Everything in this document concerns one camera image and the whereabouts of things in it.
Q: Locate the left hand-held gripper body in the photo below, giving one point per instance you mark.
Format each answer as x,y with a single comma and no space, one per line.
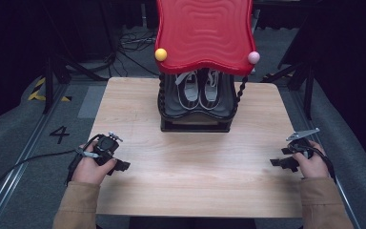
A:
106,148

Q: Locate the person's right hand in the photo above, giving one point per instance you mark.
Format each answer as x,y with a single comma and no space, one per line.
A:
314,167

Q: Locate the person's left hand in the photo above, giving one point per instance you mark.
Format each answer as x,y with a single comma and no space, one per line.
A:
87,170

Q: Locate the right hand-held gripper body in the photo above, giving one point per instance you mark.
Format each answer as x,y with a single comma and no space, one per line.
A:
303,144

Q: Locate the black and white sneaker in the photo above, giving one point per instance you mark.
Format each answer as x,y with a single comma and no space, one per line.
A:
211,90
189,92

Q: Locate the red and black shoe rack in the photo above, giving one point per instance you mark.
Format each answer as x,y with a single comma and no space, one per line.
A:
205,35

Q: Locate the yellow and black floor tape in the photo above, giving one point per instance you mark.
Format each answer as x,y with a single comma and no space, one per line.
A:
35,94

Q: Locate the black metal stand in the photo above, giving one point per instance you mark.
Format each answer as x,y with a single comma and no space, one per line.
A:
48,86
308,92

